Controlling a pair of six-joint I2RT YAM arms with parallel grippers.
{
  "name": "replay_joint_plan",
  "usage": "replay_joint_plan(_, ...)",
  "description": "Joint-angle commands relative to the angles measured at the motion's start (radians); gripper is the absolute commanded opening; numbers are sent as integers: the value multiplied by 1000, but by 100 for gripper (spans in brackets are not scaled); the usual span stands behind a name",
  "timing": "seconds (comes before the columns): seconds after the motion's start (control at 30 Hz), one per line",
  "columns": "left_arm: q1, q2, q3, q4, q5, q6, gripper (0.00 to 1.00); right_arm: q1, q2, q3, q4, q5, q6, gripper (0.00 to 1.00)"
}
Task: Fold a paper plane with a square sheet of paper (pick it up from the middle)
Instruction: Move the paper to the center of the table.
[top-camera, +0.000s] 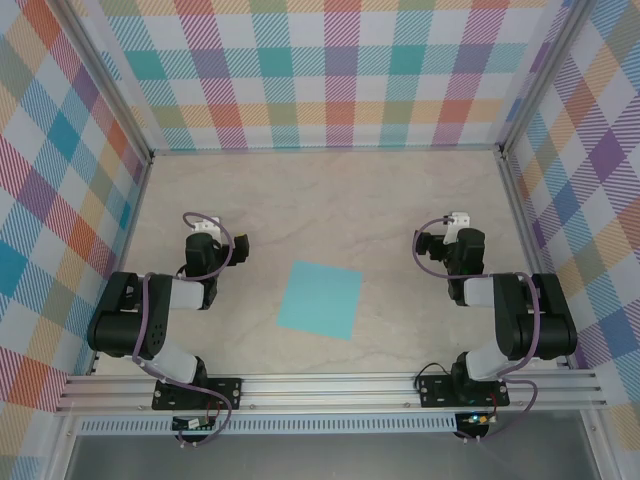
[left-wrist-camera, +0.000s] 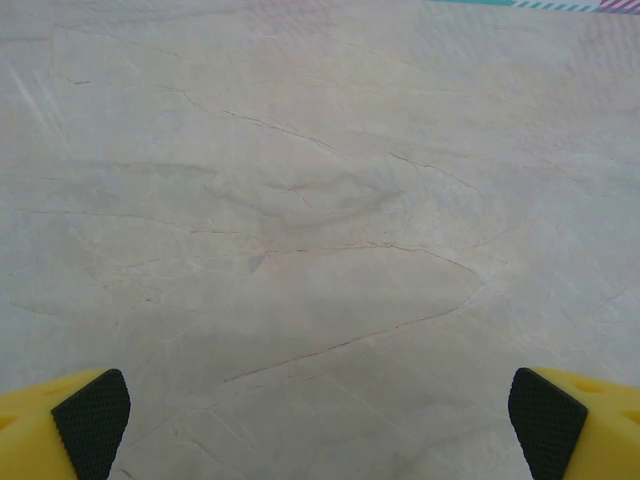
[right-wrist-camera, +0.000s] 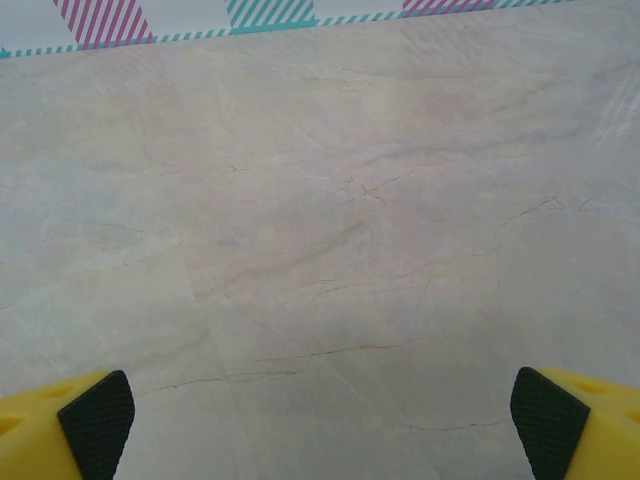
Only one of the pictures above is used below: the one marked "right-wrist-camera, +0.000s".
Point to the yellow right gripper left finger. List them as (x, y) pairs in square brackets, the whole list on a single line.
[(45, 435)]

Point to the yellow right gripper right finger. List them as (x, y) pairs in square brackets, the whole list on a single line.
[(595, 430)]

